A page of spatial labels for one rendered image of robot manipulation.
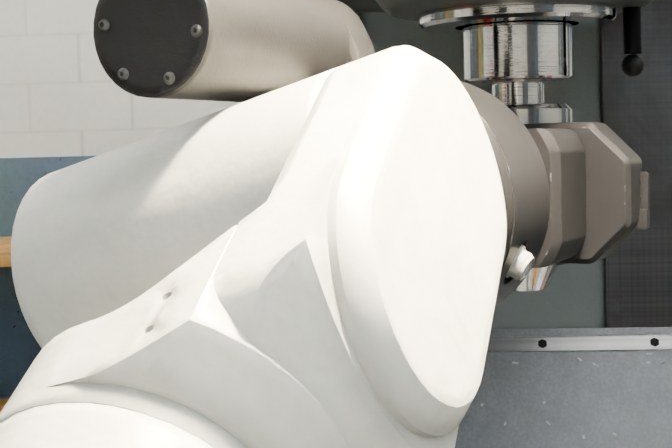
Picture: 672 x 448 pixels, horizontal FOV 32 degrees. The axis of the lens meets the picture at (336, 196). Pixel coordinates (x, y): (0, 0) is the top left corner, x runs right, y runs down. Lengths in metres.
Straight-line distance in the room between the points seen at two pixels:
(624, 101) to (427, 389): 0.68
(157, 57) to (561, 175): 0.18
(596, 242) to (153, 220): 0.22
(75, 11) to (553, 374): 4.20
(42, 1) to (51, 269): 4.71
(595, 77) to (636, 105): 0.04
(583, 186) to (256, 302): 0.26
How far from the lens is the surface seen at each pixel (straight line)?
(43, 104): 4.98
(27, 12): 5.03
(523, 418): 0.89
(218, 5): 0.29
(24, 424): 0.22
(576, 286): 0.91
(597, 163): 0.46
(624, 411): 0.90
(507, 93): 0.51
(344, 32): 0.35
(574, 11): 0.49
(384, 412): 0.23
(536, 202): 0.39
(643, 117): 0.90
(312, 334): 0.22
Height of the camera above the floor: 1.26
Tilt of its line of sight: 3 degrees down
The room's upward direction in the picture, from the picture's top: 2 degrees counter-clockwise
